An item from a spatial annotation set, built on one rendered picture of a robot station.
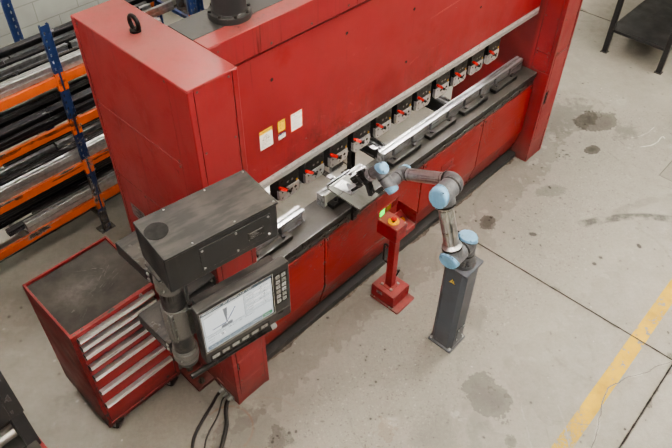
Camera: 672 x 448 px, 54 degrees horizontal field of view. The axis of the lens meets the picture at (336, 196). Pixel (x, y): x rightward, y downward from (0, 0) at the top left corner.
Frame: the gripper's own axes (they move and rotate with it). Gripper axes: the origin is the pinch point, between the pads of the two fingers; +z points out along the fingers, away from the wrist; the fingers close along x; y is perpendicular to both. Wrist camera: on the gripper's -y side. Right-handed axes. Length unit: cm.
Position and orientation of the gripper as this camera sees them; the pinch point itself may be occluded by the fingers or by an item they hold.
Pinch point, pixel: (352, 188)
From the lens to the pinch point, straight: 404.4
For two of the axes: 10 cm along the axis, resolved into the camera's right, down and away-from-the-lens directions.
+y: -6.2, -7.8, -1.2
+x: -5.8, 5.5, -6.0
